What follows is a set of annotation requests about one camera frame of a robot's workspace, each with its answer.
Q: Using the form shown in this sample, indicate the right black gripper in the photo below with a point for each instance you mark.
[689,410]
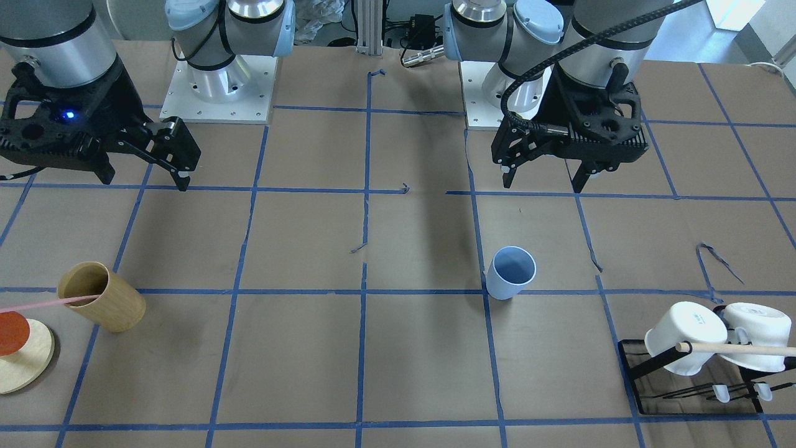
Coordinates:
[119,93]

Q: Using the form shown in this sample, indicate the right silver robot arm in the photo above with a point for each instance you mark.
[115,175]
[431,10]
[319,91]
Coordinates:
[69,47]

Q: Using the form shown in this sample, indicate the white mug near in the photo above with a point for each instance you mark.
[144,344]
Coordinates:
[685,322]

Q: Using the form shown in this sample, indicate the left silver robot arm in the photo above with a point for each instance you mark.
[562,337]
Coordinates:
[529,36]

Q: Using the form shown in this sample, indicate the white mug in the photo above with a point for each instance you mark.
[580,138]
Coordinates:
[759,325]
[685,322]

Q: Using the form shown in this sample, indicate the bamboo cylinder holder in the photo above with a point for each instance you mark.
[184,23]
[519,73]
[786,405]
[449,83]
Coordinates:
[97,293]

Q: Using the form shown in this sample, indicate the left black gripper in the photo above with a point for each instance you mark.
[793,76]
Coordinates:
[547,101]

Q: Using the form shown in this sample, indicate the pink chopstick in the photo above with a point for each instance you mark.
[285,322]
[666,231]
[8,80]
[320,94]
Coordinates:
[36,305]

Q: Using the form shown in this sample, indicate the wooden mug tree stand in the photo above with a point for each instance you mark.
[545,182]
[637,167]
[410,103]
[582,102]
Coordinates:
[24,367]

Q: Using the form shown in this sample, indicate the white mug far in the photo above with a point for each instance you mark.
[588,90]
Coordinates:
[759,325]

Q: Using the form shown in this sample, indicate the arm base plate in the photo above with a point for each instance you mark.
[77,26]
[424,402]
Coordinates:
[482,83]
[240,93]

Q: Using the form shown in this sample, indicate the black wire mug rack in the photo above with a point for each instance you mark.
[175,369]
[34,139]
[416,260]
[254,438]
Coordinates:
[691,378]

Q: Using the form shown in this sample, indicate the light blue cup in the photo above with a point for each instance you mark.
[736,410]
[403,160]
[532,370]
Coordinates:
[510,271]

